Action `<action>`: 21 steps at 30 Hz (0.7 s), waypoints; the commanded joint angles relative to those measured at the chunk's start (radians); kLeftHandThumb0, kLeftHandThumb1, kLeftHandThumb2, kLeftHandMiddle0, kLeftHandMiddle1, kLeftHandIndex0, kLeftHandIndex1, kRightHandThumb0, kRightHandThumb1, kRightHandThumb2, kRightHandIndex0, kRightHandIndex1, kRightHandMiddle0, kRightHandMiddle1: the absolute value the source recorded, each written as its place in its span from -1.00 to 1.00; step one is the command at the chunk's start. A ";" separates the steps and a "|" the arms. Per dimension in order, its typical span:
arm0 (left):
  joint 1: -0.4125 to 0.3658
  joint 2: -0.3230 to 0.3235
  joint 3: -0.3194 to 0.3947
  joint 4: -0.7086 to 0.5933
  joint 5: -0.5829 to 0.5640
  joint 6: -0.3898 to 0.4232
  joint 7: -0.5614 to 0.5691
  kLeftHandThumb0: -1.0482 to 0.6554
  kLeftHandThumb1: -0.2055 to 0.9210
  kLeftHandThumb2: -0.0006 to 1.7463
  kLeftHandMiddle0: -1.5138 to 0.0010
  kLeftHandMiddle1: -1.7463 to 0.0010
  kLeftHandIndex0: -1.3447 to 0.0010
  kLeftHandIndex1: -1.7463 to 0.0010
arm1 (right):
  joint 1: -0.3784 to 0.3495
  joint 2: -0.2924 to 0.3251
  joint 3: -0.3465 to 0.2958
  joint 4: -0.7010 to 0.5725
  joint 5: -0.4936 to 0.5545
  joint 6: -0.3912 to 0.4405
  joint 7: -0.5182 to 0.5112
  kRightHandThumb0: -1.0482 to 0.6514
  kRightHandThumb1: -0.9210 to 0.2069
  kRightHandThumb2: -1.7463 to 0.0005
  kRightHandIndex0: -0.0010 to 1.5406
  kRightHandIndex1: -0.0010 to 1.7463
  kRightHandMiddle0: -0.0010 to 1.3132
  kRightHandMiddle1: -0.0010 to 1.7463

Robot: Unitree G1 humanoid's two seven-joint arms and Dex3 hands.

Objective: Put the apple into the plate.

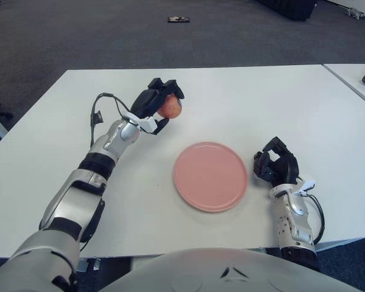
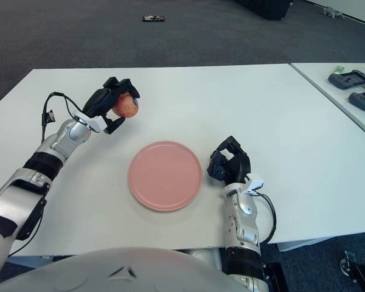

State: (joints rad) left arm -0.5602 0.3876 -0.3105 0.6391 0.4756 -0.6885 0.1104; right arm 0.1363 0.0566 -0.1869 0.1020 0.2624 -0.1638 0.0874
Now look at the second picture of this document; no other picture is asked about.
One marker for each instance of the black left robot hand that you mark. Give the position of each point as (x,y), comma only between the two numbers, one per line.
(98,102)

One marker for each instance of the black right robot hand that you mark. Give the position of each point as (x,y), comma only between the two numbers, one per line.
(238,165)

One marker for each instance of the red apple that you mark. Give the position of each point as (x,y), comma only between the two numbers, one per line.
(127,106)

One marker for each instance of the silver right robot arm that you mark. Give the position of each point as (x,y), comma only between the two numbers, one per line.
(243,219)

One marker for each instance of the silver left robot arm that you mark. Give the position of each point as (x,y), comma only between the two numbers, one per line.
(27,188)

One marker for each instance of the pink round plate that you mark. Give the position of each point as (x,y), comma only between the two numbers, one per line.
(165,176)

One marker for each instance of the small dark floor object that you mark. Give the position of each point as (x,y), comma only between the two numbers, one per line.
(153,18)

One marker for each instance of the green packet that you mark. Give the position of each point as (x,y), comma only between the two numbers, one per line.
(339,69)

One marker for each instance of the black stand with caster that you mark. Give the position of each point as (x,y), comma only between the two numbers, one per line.
(357,270)

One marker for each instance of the black box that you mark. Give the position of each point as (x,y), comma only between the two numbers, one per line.
(264,8)

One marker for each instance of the grey robot torso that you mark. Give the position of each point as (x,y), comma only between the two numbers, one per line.
(109,270)

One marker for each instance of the grey toy figure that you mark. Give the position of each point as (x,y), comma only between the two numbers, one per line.
(331,12)

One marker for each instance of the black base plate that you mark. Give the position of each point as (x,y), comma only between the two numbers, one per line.
(275,278)

